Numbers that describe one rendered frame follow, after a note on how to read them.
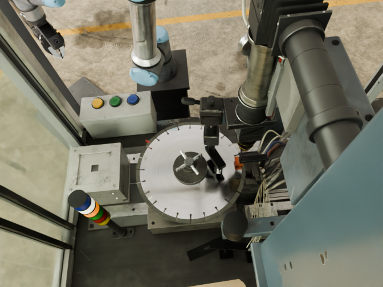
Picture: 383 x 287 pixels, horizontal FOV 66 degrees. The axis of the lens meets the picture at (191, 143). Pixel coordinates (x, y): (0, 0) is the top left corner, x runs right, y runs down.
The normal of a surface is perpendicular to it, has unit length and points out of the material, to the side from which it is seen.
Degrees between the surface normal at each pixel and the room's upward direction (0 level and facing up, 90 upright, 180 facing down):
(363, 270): 90
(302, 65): 45
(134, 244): 0
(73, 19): 0
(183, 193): 0
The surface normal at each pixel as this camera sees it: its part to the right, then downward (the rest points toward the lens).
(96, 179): -0.06, -0.47
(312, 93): -0.83, -0.20
